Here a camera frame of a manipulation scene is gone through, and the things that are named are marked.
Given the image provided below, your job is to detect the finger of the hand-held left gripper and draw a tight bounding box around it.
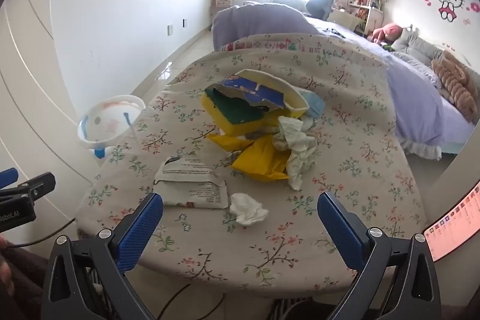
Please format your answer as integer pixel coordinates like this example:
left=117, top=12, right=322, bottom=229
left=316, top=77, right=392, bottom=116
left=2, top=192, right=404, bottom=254
left=0, top=172, right=56, bottom=206
left=0, top=167, right=19, bottom=189

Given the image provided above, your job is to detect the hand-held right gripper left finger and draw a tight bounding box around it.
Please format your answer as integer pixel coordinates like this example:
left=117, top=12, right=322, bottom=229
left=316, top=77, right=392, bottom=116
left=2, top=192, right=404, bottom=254
left=40, top=193, right=164, bottom=320

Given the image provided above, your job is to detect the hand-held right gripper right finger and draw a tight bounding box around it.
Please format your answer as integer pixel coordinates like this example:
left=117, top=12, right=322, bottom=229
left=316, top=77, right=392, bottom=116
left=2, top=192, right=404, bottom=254
left=317, top=191, right=443, bottom=320

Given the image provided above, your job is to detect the torn printed paper packet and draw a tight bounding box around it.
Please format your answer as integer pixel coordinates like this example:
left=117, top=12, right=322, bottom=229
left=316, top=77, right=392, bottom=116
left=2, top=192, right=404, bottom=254
left=153, top=154, right=229, bottom=210

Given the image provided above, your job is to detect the white printed wrapper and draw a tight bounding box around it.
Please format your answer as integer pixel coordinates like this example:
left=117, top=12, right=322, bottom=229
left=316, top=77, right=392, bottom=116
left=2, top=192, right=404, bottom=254
left=272, top=115, right=319, bottom=192

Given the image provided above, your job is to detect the white tissue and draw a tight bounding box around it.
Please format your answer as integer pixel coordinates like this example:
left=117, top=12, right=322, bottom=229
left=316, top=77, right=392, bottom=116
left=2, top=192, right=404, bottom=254
left=229, top=193, right=269, bottom=228

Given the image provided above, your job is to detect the white plastic bin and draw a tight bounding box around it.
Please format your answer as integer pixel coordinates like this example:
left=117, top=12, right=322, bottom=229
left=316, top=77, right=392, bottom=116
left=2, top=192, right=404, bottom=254
left=77, top=94, right=146, bottom=159

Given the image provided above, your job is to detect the yellow plastic wrapper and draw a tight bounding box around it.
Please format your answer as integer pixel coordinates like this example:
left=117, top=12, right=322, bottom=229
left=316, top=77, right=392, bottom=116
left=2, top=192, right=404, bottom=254
left=205, top=132, right=256, bottom=152
left=230, top=136, right=292, bottom=181

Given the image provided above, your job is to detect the light blue carton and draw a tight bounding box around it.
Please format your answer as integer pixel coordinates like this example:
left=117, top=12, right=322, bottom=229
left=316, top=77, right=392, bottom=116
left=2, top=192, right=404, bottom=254
left=300, top=91, right=326, bottom=119

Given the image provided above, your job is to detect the yellow green sponge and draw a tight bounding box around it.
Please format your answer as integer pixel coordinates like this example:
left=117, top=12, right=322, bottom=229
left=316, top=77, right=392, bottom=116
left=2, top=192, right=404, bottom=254
left=200, top=88, right=271, bottom=136

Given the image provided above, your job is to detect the blue torn snack box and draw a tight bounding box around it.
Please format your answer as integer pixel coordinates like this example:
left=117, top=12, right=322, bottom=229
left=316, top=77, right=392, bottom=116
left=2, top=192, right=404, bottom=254
left=214, top=76, right=289, bottom=114

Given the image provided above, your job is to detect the yellow paper bowl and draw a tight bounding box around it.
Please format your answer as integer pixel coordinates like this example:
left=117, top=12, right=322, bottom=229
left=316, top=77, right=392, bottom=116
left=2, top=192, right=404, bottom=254
left=232, top=69, right=310, bottom=118

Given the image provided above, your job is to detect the person's left forearm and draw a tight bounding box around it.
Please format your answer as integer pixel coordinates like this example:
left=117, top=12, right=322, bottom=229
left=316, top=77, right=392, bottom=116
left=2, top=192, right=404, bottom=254
left=0, top=235, right=51, bottom=320

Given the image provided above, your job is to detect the floral tablecloth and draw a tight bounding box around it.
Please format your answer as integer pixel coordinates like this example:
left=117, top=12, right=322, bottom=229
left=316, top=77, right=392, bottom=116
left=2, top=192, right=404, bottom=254
left=75, top=32, right=428, bottom=296

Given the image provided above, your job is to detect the white wardrobe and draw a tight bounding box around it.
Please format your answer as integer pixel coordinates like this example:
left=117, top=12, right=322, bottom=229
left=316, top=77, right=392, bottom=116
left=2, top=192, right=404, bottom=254
left=0, top=0, right=98, bottom=242

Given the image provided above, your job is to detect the striped cloth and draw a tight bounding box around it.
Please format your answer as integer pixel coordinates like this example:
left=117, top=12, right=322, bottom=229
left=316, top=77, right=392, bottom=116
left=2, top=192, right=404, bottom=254
left=272, top=298, right=319, bottom=320

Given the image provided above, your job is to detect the phone with lit screen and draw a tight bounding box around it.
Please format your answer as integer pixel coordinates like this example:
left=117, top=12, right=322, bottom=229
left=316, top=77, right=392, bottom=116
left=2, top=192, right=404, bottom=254
left=423, top=181, right=480, bottom=263

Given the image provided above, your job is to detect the brown plush cushion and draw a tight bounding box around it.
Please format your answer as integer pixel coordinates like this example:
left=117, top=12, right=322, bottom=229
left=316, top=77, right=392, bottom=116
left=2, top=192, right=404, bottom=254
left=430, top=51, right=480, bottom=124

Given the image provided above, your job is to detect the grey pillow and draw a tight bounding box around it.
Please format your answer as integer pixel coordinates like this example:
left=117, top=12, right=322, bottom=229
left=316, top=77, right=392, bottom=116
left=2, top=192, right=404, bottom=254
left=390, top=28, right=445, bottom=63

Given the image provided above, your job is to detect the pink plush toy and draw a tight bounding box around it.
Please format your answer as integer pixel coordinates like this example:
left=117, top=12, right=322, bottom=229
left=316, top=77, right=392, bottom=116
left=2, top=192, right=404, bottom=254
left=369, top=23, right=403, bottom=44

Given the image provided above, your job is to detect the beige desk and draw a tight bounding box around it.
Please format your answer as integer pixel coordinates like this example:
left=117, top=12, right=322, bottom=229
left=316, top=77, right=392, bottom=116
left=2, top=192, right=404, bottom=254
left=329, top=10, right=362, bottom=34

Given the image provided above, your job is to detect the blue office chair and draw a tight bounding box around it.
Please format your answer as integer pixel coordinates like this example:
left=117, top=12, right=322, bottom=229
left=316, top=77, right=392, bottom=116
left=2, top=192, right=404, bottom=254
left=305, top=0, right=335, bottom=21

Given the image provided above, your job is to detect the white bookshelf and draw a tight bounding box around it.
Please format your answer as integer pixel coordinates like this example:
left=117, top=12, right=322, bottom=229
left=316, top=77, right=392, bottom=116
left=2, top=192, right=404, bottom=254
left=347, top=0, right=390, bottom=36

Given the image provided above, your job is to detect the grey armchair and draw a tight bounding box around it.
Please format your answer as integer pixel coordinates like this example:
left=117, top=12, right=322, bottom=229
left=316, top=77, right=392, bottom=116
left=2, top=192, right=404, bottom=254
left=268, top=0, right=309, bottom=12

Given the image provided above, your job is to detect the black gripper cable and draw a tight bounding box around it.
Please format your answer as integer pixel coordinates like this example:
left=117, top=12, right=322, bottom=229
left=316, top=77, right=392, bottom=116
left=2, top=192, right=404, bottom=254
left=5, top=218, right=77, bottom=249

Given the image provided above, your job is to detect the black floor cable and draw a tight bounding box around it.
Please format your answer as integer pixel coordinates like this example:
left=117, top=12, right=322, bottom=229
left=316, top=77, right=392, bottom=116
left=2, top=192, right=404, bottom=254
left=155, top=282, right=227, bottom=320

